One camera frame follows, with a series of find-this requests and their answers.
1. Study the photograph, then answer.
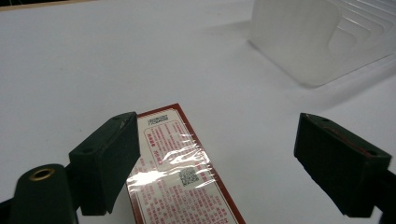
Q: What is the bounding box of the translucent white plastic container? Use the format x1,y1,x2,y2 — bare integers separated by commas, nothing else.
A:
247,0,396,88

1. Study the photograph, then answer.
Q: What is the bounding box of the red and white box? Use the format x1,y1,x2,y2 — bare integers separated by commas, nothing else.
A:
125,103,247,224

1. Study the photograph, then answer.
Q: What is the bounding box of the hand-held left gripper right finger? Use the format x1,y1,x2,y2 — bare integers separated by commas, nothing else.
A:
293,112,393,218

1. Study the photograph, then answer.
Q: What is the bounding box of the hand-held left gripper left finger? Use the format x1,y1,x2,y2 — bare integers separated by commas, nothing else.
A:
68,111,142,217

